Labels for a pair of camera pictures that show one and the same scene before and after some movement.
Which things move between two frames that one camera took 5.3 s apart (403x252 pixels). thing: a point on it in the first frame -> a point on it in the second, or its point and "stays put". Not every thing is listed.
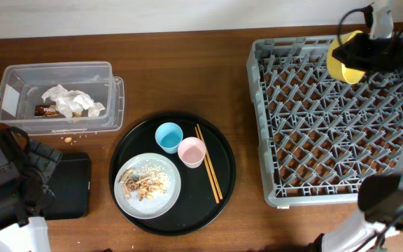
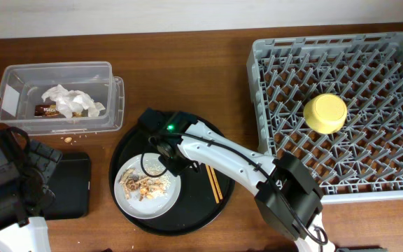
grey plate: [147, 186] stays put
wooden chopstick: [210, 177] stays put
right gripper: [355, 61] -> [173, 166]
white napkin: [70, 101] stays put
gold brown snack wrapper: [51, 110] stays put
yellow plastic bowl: [336, 68] -> [325, 113]
